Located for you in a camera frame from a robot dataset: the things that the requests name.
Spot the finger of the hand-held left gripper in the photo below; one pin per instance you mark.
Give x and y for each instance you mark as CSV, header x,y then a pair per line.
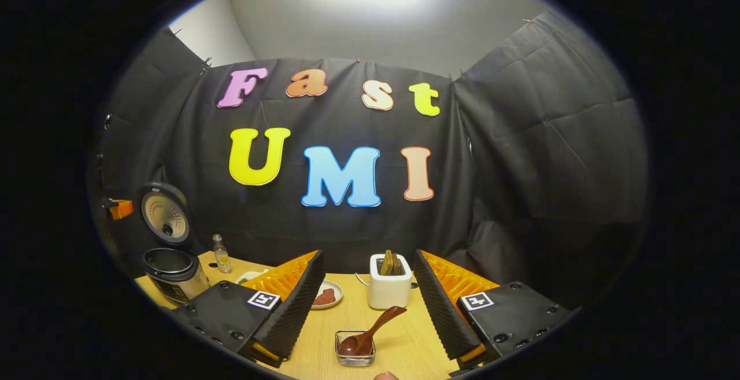
x,y
121,209

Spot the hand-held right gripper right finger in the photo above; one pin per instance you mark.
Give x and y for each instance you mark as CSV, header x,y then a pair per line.
x,y
442,310

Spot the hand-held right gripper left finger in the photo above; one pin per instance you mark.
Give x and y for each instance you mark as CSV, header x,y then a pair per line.
x,y
300,302

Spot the brown wooden spoon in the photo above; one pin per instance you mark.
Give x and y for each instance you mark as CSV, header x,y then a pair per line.
x,y
378,323

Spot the black silver rice cooker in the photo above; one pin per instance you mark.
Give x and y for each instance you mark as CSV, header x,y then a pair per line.
x,y
173,279

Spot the red meat piece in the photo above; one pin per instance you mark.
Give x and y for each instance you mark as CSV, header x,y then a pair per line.
x,y
325,297

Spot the white round plate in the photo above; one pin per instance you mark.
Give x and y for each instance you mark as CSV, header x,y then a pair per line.
x,y
337,302

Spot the white toaster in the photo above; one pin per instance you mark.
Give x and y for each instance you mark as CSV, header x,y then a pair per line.
x,y
388,293

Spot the white divided grain dish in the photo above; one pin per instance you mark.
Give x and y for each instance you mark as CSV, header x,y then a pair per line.
x,y
248,277

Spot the brown toast slice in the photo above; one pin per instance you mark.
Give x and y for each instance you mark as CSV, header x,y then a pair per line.
x,y
386,264
398,265

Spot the small clear glass bottle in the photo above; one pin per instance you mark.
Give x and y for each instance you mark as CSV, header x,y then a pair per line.
x,y
222,259

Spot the black backdrop cloth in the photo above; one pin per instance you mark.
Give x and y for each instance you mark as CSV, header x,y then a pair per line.
x,y
520,166

